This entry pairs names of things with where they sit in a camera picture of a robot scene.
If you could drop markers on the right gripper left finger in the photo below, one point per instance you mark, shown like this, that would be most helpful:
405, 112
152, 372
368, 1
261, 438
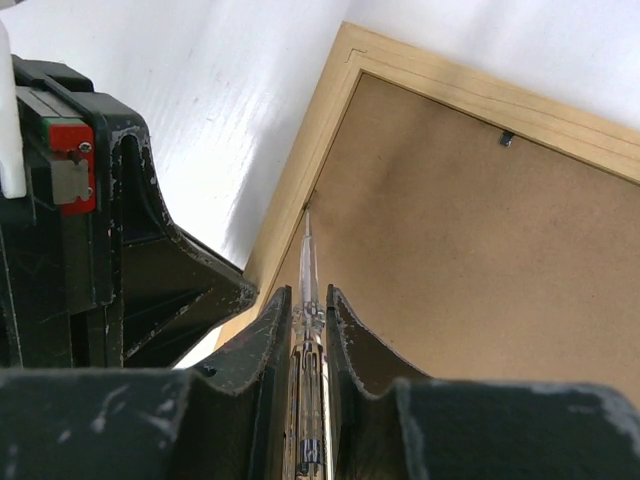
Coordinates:
223, 418

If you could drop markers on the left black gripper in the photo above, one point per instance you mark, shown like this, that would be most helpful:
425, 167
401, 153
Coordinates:
94, 271

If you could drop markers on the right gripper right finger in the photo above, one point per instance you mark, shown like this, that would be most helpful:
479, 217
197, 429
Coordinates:
394, 421

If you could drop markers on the small metal tool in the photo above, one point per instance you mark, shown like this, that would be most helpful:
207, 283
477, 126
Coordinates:
308, 444

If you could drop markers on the light wooden picture frame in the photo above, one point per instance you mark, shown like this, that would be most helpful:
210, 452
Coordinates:
481, 230

